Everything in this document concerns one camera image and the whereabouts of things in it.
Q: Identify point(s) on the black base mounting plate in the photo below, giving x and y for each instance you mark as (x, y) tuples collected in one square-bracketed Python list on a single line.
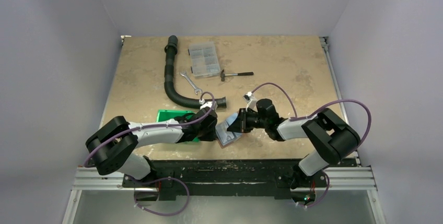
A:
[(275, 178)]

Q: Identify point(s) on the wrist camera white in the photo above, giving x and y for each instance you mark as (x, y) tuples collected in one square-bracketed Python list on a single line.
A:
[(209, 104), (250, 99)]

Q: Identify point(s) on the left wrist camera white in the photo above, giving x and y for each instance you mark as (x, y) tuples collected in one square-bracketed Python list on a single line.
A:
[(209, 104)]

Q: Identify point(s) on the small black-handled hammer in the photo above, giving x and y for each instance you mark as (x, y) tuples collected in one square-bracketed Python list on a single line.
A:
[(223, 74)]

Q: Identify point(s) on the clear plastic screw organizer box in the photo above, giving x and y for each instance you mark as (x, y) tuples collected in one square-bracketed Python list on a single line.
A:
[(204, 60)]

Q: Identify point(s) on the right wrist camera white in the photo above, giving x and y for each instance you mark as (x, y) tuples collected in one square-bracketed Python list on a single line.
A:
[(250, 99)]

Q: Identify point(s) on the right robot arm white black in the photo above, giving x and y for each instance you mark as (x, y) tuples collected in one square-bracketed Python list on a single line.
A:
[(332, 138)]

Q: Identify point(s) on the white credit card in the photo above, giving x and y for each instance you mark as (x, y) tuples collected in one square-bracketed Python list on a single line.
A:
[(226, 127)]

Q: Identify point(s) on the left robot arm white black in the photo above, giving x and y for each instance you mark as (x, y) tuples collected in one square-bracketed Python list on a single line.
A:
[(111, 147)]

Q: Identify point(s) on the green plastic bin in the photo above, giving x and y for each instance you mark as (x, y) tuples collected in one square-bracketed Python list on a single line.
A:
[(169, 115)]

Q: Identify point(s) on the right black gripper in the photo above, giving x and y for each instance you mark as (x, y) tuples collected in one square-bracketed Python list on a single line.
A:
[(244, 120)]

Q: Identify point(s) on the silver open-end wrench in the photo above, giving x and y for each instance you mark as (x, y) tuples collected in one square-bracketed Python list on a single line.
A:
[(196, 89)]

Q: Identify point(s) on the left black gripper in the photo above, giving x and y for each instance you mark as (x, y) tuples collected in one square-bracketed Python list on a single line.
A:
[(211, 136)]

